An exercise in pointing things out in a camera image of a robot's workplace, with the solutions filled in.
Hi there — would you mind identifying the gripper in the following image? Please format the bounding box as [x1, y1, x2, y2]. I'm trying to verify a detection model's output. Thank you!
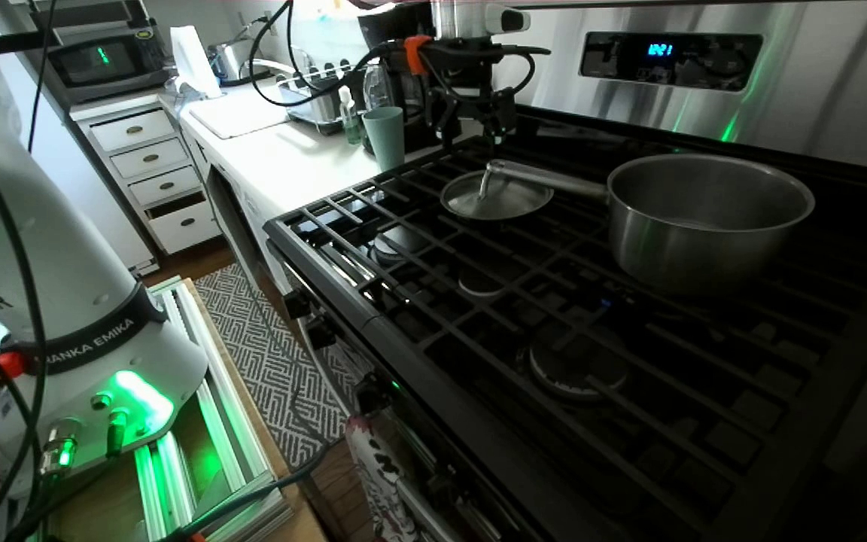
[429, 54, 519, 149]

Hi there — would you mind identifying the steel pot lid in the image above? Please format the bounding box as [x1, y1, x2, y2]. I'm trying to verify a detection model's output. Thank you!
[440, 169, 555, 222]

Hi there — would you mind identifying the teal cup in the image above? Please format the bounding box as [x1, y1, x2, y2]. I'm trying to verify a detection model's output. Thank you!
[362, 105, 406, 173]

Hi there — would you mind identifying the small soap bottle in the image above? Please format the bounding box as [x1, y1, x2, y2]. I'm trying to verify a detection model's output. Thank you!
[338, 85, 364, 146]

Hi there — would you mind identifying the black coffee maker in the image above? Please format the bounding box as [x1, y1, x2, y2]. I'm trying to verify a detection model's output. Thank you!
[357, 3, 443, 154]

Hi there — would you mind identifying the stove burner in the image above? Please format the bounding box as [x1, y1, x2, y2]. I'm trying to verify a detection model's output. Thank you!
[370, 224, 428, 266]
[525, 330, 631, 403]
[458, 265, 511, 300]

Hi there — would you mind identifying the silver toaster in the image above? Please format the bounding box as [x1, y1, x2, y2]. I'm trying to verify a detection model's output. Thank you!
[278, 59, 353, 137]

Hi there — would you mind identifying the white cutting board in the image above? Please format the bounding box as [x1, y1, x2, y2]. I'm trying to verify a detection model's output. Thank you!
[187, 93, 293, 141]

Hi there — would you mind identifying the stainless steel stove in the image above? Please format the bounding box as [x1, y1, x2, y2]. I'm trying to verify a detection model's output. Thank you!
[263, 0, 867, 542]

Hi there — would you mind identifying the white paper towel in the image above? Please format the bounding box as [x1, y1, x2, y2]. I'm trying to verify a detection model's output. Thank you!
[169, 25, 223, 100]

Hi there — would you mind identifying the patterned grey rug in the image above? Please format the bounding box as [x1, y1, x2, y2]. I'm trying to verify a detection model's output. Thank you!
[191, 262, 360, 473]

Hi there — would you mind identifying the white drawer cabinet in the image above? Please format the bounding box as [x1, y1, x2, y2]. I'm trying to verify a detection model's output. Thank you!
[71, 92, 225, 258]

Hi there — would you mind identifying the patterned kitchen towel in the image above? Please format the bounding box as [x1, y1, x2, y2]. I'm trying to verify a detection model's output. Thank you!
[343, 413, 423, 542]

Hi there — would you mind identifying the microwave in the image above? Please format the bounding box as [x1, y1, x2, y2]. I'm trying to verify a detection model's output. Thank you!
[44, 24, 172, 105]

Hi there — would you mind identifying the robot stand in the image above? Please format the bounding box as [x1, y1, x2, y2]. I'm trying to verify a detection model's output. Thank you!
[0, 276, 329, 542]

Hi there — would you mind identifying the steel pot with handle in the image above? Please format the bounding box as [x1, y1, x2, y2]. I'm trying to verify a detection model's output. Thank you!
[485, 154, 817, 296]

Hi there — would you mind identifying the grey cable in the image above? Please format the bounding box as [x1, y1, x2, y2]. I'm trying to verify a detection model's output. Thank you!
[155, 440, 348, 542]

